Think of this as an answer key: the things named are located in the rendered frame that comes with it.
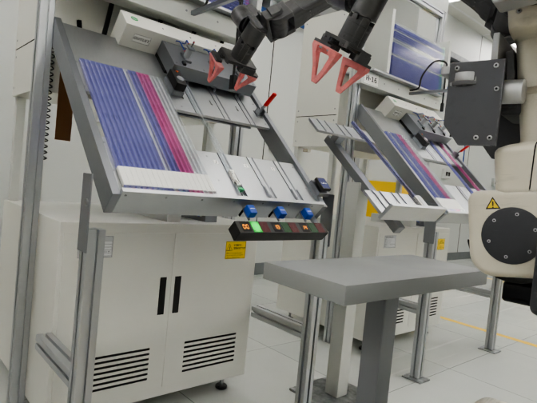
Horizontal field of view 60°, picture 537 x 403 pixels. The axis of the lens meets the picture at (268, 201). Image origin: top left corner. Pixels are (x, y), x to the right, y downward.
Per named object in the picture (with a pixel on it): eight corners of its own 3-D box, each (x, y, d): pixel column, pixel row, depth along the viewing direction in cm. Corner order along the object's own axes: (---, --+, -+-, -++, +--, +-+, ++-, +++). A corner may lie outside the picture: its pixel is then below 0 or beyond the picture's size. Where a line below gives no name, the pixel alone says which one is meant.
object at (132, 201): (312, 219, 148) (325, 204, 145) (112, 213, 105) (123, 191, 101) (310, 216, 149) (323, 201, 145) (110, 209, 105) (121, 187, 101)
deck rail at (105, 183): (112, 213, 105) (121, 194, 101) (103, 213, 103) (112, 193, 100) (55, 35, 142) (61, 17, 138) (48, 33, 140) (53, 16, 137)
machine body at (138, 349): (243, 390, 173) (259, 225, 171) (42, 448, 126) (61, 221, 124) (159, 336, 221) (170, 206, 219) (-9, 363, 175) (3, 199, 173)
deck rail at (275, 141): (316, 219, 150) (328, 206, 147) (312, 219, 148) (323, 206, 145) (232, 84, 187) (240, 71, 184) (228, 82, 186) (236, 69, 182)
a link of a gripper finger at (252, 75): (217, 78, 138) (233, 52, 133) (236, 84, 143) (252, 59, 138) (225, 93, 134) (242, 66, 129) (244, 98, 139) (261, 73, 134)
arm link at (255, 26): (256, 25, 122) (272, 32, 125) (246, 11, 125) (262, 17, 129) (244, 47, 125) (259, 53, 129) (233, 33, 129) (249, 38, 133)
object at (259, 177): (315, 211, 148) (320, 204, 146) (114, 201, 104) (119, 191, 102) (288, 169, 158) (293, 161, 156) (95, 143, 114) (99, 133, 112)
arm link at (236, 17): (284, 9, 123) (288, 34, 130) (265, -14, 128) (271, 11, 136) (244, 27, 122) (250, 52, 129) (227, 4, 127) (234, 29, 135)
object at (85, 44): (263, 137, 168) (270, 127, 166) (77, 104, 124) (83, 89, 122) (228, 82, 185) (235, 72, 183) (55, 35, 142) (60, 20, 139)
